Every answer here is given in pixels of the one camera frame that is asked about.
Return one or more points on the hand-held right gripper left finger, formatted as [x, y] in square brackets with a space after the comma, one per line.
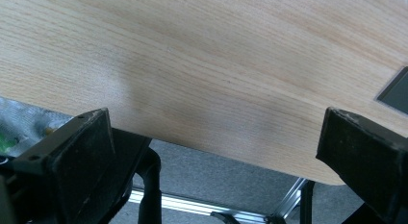
[80, 160]

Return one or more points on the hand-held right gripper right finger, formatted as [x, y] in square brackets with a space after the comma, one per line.
[362, 153]

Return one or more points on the silver foil packet green print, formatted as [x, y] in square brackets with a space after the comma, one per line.
[22, 121]

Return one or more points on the dark flat rectangular panel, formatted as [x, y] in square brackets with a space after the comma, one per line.
[397, 92]

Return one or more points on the black curved tube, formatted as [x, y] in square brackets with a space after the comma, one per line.
[153, 192]

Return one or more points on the black upright post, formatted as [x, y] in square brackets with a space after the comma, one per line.
[307, 201]

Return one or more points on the aluminium table frame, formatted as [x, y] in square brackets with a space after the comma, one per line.
[192, 206]

